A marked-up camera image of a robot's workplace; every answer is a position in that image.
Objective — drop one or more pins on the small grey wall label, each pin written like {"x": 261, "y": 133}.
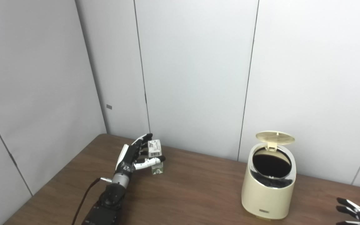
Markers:
{"x": 109, "y": 107}

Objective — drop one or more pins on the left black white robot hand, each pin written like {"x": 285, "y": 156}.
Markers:
{"x": 128, "y": 159}

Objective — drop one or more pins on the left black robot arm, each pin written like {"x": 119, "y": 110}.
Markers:
{"x": 111, "y": 197}

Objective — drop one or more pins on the cream round bin lid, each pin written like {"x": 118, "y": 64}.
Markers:
{"x": 275, "y": 137}

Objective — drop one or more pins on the white green milk carton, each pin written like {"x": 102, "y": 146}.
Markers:
{"x": 155, "y": 148}

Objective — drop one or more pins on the cream-colored bin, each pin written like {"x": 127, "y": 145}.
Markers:
{"x": 266, "y": 193}

